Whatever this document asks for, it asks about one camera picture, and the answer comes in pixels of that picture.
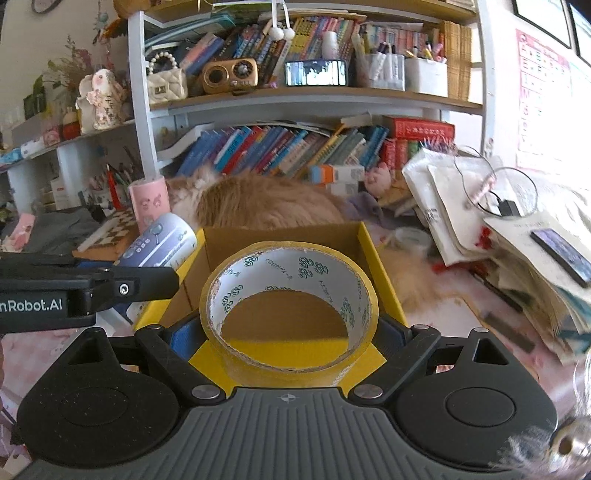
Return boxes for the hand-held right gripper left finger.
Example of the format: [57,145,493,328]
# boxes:
[67,318,228,402]

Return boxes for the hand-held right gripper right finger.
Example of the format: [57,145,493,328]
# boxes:
[348,318,519,403]

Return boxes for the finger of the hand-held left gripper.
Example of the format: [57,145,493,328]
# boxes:
[0,252,115,271]
[92,266,182,304]

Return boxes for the yellow packing tape roll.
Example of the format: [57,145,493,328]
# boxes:
[199,241,380,387]

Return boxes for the cardboard box with yellow rim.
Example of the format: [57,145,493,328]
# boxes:
[134,220,409,388]

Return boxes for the blue white wipes canister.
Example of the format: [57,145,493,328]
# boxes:
[113,212,198,273]

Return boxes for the wooden framed chessboard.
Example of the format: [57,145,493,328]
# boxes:
[74,208,139,259]

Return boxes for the pink cartoon print cylinder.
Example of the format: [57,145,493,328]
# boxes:
[128,178,171,234]

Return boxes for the white side shelf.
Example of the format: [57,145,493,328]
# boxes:
[0,119,139,217]

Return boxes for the clear tape roll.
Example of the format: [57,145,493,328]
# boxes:
[394,227,432,252]

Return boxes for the cup of pencils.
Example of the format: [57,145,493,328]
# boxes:
[90,157,139,208]

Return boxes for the black pen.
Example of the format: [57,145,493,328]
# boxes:
[468,270,522,315]

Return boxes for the dark grey strip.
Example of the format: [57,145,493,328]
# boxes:
[482,311,536,354]

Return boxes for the purple grey cloth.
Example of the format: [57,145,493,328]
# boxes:
[344,191,389,222]

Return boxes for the red tassel charm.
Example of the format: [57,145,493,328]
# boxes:
[478,228,498,259]

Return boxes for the fluffy orange cat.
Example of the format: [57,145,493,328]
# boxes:
[164,167,441,317]

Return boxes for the white cloth tote bags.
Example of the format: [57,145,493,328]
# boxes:
[402,148,502,267]

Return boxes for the open white book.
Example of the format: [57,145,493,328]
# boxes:
[157,122,215,162]

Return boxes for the stack of loose papers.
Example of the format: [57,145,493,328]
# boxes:
[478,185,591,366]

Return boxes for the pink pig plush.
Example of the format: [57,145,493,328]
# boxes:
[365,161,393,199]

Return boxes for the pink dress doll figurine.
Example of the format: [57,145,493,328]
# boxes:
[76,68,127,134]

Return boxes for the orange white carton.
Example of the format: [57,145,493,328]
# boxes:
[308,164,365,185]

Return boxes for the row of blue spined books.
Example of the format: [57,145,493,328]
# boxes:
[178,124,391,178]

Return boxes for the black smartphone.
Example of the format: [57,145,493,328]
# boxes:
[531,228,591,283]

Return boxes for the fuzzy grey tuft with bead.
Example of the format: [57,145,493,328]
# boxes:
[489,355,591,480]

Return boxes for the dried flower bouquet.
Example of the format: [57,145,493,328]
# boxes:
[46,37,95,95]

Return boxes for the cream quilted pearl handbag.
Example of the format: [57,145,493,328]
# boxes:
[146,52,188,101]

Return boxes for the thick red dictionary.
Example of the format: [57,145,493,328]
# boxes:
[385,116,455,139]

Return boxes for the golden retro radio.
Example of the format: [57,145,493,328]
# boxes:
[202,58,259,95]

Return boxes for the white box pen holder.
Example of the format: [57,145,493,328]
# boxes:
[404,55,448,97]

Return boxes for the row of colourful comic books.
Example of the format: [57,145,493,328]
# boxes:
[182,14,365,88]

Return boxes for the clear marker pen holder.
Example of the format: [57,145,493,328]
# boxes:
[355,39,406,90]

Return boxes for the smartphone with lit screen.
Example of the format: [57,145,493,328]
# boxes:
[284,59,348,88]

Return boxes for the row of tan booklets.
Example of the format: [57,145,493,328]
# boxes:
[442,21,474,100]

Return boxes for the pink beaded charm strap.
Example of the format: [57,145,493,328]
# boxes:
[465,176,498,212]

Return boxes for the black cable with adapter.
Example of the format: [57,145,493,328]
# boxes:
[452,147,539,217]

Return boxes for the white frame wooden bookshelf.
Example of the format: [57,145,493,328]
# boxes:
[124,0,490,185]

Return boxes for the pink wall poster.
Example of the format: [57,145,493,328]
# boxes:
[515,28,578,169]

